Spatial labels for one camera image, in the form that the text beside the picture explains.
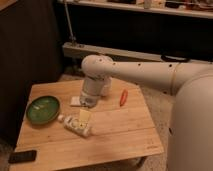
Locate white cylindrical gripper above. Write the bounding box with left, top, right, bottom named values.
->
left=79, top=77, right=111, bottom=128

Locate white plastic bottle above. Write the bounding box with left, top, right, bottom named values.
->
left=58, top=115, right=91, bottom=138

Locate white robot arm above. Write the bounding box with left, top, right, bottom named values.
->
left=80, top=55, right=213, bottom=171

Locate green ceramic bowl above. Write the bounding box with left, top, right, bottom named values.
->
left=26, top=96, right=60, bottom=125

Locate white small card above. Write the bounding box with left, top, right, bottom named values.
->
left=70, top=96, right=81, bottom=106

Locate wooden table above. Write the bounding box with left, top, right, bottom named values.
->
left=10, top=79, right=164, bottom=171

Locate orange carrot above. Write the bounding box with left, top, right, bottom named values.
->
left=120, top=90, right=128, bottom=106

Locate long grey baseboard heater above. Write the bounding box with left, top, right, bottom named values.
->
left=62, top=42, right=213, bottom=64

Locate black phone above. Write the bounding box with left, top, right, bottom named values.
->
left=8, top=150, right=37, bottom=164

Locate metal pole stand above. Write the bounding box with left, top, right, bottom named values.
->
left=63, top=0, right=77, bottom=46

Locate white shelf with clutter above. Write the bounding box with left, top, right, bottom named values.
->
left=57, top=0, right=213, bottom=19

